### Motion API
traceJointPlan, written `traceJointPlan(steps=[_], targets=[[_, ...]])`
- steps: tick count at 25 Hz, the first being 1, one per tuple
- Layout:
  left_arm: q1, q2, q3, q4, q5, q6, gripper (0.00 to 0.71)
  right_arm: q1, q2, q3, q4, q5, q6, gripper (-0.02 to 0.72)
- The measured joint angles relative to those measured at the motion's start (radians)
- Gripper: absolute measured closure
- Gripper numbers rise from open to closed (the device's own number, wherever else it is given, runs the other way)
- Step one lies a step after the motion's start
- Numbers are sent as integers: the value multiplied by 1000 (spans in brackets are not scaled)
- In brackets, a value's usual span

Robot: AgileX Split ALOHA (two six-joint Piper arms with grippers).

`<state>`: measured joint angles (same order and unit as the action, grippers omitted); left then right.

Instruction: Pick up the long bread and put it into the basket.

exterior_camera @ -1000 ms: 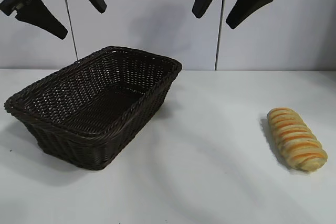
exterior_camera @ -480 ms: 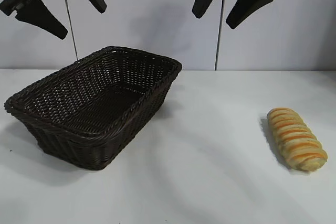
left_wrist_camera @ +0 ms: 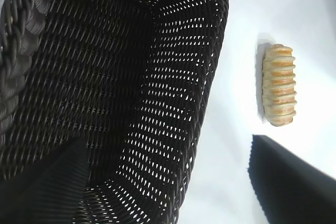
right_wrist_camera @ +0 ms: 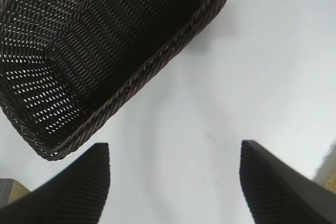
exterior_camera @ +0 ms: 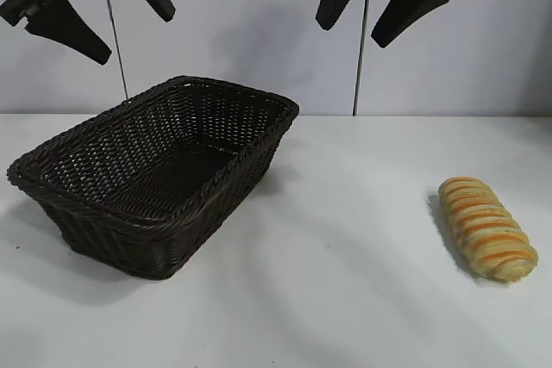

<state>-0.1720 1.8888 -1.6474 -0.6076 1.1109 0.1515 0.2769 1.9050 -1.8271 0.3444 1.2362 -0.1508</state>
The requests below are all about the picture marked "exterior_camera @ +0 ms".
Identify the dark brown wicker basket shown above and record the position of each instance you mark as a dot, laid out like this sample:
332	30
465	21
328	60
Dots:
142	178

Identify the long striped bread loaf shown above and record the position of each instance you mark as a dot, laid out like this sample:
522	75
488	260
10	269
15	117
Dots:
487	230

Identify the thin metal rod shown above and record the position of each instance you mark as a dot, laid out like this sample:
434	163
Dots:
115	40
361	49

